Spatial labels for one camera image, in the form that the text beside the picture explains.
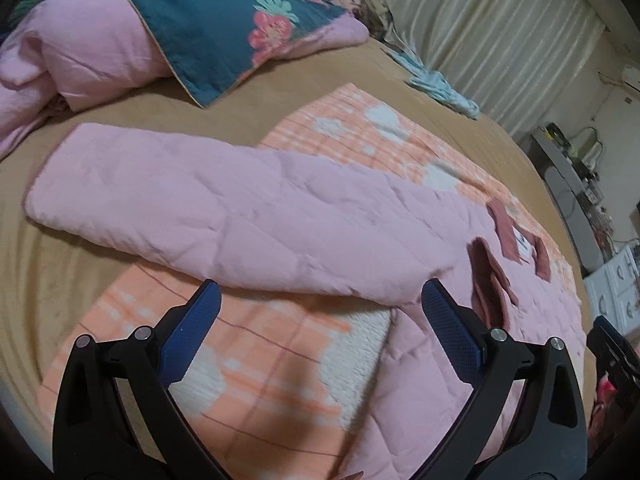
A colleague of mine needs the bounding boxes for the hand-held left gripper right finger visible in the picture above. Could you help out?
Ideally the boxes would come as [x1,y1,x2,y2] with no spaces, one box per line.
[415,279,586,480]

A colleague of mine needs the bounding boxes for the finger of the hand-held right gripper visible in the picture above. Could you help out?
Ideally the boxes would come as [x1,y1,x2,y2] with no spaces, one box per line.
[586,315,640,411]

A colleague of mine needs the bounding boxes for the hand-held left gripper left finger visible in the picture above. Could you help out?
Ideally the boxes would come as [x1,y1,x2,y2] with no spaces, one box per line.
[52,280,226,480]

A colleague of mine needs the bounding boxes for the pink quilted jacket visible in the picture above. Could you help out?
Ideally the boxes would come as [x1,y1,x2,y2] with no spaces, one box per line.
[24,122,588,480]

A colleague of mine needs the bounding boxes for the pile of mixed clothes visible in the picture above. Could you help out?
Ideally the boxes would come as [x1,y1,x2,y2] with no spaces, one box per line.
[290,0,396,41]

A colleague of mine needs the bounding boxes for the bright pink plush cloth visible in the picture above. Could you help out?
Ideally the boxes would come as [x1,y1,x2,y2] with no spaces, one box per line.
[587,375,623,443]

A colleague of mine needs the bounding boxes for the white drawer cabinet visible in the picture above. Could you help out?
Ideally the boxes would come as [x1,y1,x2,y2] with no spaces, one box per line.
[582,247,640,331]

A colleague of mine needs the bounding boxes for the orange and white plaid blanket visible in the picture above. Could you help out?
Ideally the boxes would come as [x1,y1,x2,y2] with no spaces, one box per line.
[37,82,581,480]

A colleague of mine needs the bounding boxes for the clutter of small desk items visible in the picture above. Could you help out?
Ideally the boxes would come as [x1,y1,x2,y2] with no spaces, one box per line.
[545,122,618,246]

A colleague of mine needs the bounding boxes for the grey desk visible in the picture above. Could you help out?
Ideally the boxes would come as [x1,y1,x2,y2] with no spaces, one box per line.
[530,125,606,276]

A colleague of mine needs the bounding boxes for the tan bed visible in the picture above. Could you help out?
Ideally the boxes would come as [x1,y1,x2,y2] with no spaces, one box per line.
[0,35,601,480]

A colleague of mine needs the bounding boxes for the light blue cloth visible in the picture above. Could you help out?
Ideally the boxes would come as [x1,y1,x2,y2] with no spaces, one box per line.
[387,45,481,121]

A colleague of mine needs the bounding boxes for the white air conditioner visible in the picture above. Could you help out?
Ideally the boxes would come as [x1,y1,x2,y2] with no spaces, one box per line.
[619,64,640,95]

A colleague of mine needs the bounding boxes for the pink blanket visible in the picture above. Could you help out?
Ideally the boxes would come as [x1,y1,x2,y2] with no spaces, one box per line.
[0,0,371,161]

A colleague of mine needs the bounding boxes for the cream curtain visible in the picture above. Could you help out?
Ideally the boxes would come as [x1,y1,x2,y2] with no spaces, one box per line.
[375,0,616,136]

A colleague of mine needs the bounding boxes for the teal floral pillow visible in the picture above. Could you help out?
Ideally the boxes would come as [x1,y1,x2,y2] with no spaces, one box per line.
[7,0,351,110]

